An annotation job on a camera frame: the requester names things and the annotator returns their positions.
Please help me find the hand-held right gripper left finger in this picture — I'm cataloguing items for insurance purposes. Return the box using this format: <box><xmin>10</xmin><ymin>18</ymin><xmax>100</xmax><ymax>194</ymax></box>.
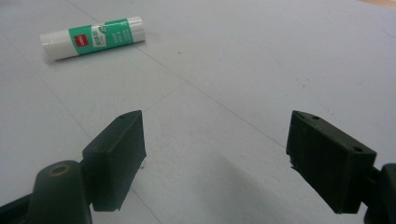
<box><xmin>81</xmin><ymin>109</ymin><xmax>148</xmax><ymax>213</ymax></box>

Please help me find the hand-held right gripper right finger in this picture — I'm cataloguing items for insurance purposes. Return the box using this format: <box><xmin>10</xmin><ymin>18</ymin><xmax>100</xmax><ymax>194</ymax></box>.
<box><xmin>285</xmin><ymin>109</ymin><xmax>378</xmax><ymax>215</ymax></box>

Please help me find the white glue stick green label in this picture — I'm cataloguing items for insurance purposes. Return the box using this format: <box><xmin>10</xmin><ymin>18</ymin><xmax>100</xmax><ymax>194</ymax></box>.
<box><xmin>39</xmin><ymin>16</ymin><xmax>147</xmax><ymax>62</ymax></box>

